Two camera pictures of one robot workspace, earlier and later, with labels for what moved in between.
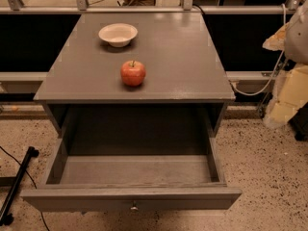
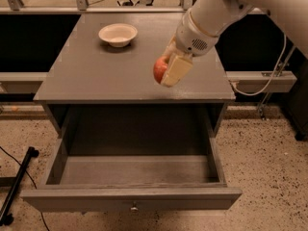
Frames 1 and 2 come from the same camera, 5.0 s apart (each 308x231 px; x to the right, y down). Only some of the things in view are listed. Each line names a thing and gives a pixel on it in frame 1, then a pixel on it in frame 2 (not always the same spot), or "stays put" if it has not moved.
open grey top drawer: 130,183 stays put
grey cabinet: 168,123 stays put
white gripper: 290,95 -> 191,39
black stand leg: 7,218 stays put
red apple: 133,72 -> 160,67
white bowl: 117,35 stays put
